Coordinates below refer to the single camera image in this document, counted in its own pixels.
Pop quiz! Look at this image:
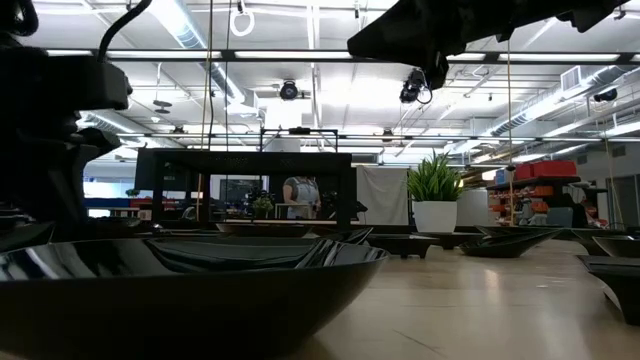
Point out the white hanging ring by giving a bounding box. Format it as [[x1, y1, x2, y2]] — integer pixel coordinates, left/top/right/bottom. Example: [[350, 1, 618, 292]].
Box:
[[229, 8, 256, 38]]

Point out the black leaf-shaped mini plate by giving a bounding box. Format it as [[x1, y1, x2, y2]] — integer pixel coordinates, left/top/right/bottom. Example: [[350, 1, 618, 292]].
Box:
[[0, 227, 391, 360], [474, 224, 566, 240], [569, 227, 634, 242]]

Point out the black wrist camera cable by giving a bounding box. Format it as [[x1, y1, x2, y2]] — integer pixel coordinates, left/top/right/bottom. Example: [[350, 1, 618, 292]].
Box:
[[96, 0, 154, 62]]

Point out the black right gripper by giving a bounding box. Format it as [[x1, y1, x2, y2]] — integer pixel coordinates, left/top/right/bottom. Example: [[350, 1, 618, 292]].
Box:
[[347, 0, 566, 91]]

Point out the green plant in white pot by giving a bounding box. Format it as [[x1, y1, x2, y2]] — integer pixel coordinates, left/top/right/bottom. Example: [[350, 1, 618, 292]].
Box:
[[406, 151, 465, 236]]

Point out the black overhead frame bar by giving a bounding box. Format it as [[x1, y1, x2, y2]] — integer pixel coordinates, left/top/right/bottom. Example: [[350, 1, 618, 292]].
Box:
[[114, 131, 640, 144], [44, 47, 640, 64]]

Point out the small background potted plant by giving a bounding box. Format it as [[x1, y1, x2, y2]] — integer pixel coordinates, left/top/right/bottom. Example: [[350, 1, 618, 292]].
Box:
[[251, 196, 275, 220]]

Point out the black teardrop mini plate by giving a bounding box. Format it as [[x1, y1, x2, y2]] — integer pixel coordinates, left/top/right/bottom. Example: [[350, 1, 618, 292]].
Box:
[[0, 220, 57, 254], [458, 227, 562, 259], [214, 222, 314, 239]]

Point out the black perforated metal shelf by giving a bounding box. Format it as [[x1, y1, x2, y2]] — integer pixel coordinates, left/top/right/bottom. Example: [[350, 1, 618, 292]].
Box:
[[133, 148, 359, 232]]

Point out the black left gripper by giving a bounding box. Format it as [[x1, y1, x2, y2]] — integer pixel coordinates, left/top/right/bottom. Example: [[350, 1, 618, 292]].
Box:
[[0, 112, 122, 239]]

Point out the white hanging curtain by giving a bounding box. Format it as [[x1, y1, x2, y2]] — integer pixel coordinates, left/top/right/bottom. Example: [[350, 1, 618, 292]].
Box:
[[356, 166, 410, 225]]

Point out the person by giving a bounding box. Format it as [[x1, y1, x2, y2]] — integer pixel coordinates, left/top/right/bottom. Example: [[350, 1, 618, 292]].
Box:
[[282, 175, 322, 220]]

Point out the silver ceiling air duct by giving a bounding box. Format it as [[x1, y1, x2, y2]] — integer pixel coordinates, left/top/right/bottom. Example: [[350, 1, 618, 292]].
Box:
[[149, 0, 261, 119], [492, 64, 640, 137]]

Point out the bin rack with red bins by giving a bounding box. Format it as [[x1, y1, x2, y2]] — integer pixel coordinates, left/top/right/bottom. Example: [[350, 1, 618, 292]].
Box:
[[487, 159, 584, 227]]

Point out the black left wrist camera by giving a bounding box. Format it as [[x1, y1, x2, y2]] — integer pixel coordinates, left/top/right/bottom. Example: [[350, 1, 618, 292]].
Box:
[[49, 53, 134, 112]]

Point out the yellow hanging cord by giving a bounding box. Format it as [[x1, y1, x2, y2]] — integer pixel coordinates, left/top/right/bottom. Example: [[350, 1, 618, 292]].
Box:
[[199, 0, 215, 221], [505, 37, 516, 226]]

